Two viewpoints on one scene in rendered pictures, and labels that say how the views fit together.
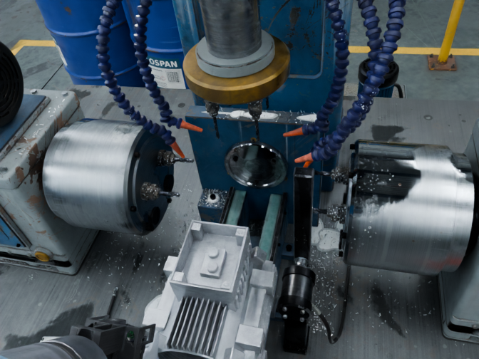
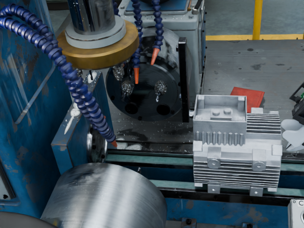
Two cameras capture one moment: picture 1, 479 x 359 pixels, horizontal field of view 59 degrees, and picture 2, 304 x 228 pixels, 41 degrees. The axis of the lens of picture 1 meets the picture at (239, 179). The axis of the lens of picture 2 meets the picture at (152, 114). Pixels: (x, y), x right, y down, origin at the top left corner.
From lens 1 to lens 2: 1.00 m
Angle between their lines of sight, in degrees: 66
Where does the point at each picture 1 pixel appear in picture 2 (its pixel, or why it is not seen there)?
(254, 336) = (257, 110)
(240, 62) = (120, 20)
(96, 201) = (155, 215)
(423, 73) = not seen: outside the picture
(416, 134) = not seen: hidden behind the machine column
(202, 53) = (103, 35)
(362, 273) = (160, 138)
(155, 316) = (258, 154)
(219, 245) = (205, 116)
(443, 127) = not seen: hidden behind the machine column
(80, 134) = (84, 212)
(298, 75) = (48, 75)
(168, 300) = (242, 155)
